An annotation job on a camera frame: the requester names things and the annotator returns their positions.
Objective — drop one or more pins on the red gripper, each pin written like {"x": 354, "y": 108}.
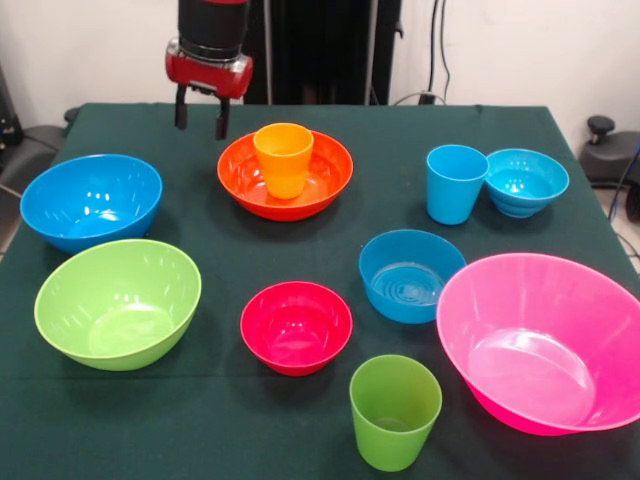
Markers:
{"x": 210, "y": 75}

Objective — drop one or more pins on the orange cup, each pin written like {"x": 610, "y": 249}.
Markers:
{"x": 284, "y": 170}

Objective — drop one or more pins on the orange-red bowl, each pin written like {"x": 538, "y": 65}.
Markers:
{"x": 330, "y": 175}

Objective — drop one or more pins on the large blue bowl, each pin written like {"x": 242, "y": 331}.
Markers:
{"x": 75, "y": 190}

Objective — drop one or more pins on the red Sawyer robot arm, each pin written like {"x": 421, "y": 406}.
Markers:
{"x": 212, "y": 25}

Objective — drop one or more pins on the dark green tablecloth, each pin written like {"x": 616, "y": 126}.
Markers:
{"x": 225, "y": 250}

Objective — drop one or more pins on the black equipment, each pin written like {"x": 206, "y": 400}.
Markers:
{"x": 7, "y": 115}

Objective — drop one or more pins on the green bowl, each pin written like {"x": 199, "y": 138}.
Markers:
{"x": 115, "y": 305}

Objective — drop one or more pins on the small pink-red bowl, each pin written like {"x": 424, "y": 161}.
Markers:
{"x": 295, "y": 330}

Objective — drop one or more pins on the blue flat-bottomed bowl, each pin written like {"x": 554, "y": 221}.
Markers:
{"x": 400, "y": 280}

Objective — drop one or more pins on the blue cup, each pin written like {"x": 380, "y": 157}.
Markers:
{"x": 450, "y": 195}

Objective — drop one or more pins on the small light blue ribbed bowl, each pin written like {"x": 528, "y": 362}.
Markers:
{"x": 530, "y": 175}

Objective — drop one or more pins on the green cup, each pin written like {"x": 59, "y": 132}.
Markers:
{"x": 395, "y": 415}

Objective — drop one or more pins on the large pink bowl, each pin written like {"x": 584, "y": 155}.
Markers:
{"x": 540, "y": 340}

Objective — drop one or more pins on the black pedestal foot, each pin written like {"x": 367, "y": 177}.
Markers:
{"x": 40, "y": 140}
{"x": 610, "y": 150}

